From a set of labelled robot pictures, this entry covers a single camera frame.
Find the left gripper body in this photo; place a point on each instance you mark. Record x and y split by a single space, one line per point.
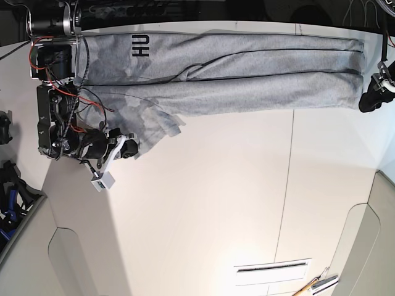
383 81

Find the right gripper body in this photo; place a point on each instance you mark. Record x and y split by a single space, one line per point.
96 147

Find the grey T-shirt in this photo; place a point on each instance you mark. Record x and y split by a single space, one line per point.
150 80

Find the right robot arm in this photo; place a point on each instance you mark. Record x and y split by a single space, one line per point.
55 32

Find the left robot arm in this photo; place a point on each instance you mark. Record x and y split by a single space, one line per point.
387 8

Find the black device at left edge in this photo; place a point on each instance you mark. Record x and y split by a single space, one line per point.
5 122

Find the blue and black equipment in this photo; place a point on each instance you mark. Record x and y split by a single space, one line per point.
17 198

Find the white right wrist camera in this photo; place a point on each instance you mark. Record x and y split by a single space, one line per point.
103 181

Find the white cable slot plate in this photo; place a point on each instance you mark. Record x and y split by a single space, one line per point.
271 273

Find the wooden handled tool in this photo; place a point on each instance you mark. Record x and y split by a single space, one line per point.
307 286

